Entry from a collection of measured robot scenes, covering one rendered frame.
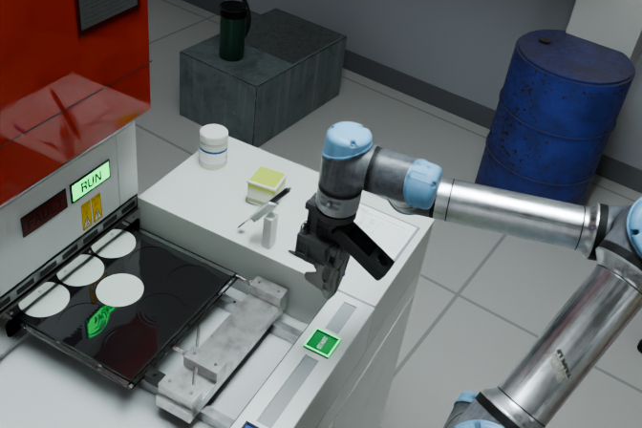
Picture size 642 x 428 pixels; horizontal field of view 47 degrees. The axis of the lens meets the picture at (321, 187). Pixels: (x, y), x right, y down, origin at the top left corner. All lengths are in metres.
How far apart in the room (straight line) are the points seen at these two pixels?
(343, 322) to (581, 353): 0.57
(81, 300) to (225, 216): 0.37
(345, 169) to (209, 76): 2.54
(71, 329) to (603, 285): 1.02
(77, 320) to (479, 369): 1.65
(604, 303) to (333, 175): 0.44
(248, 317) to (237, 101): 2.09
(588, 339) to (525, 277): 2.15
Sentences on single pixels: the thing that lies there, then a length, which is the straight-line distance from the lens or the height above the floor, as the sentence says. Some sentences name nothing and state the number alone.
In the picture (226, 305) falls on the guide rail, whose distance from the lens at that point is 1.71.
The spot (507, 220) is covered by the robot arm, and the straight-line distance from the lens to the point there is 1.28.
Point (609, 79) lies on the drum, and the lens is 3.24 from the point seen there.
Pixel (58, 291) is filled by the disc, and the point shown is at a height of 0.90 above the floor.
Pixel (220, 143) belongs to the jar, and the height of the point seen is 1.04.
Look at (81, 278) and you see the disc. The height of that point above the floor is 0.90.
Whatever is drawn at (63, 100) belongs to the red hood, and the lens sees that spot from 1.41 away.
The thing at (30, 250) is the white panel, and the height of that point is 1.03.
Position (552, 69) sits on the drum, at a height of 0.77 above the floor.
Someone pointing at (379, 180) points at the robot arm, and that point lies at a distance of 1.16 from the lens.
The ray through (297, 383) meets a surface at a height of 0.96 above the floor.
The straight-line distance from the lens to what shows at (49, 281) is 1.66.
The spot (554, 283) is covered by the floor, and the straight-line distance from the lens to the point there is 3.31.
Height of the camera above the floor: 2.08
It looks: 37 degrees down
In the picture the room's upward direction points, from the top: 8 degrees clockwise
